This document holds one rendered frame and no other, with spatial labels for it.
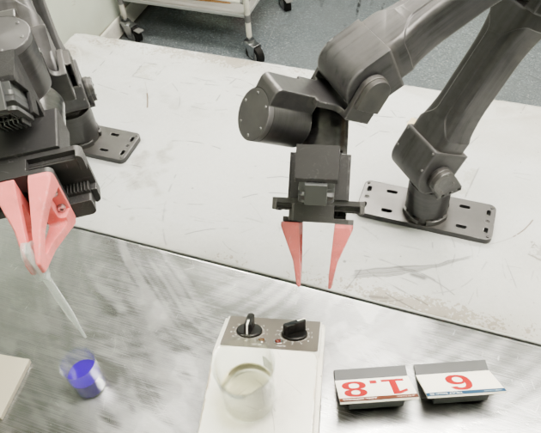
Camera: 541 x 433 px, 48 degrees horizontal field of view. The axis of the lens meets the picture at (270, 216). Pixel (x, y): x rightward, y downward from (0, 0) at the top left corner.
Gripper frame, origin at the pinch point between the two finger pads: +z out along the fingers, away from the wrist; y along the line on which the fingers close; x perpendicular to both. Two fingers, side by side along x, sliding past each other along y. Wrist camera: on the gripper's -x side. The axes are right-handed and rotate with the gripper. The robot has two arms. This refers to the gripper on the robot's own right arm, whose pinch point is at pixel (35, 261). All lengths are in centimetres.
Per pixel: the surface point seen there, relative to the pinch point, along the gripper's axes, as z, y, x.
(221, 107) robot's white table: -53, 21, 36
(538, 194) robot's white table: -18, 64, 35
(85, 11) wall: -213, -19, 111
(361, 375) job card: 3.9, 28.2, 32.2
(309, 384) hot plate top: 6.8, 20.9, 23.5
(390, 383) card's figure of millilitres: 6.3, 31.0, 30.8
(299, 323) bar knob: -2.2, 22.1, 26.6
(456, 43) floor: -172, 137, 136
